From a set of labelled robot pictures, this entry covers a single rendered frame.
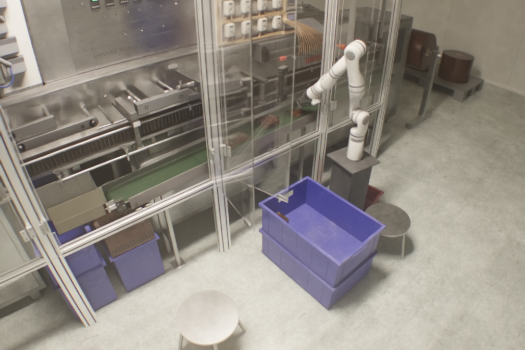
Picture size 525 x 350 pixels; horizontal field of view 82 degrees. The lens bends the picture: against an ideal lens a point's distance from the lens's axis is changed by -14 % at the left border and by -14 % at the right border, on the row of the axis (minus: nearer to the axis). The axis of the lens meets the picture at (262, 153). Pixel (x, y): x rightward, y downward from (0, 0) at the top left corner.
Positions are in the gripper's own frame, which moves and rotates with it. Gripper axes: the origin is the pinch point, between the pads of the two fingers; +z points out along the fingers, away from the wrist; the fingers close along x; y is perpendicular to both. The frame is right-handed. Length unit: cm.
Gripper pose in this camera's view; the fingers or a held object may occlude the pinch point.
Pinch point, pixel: (298, 108)
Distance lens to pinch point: 234.6
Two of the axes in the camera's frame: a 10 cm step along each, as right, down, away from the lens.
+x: -7.6, 3.9, -5.2
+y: -4.8, -8.7, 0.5
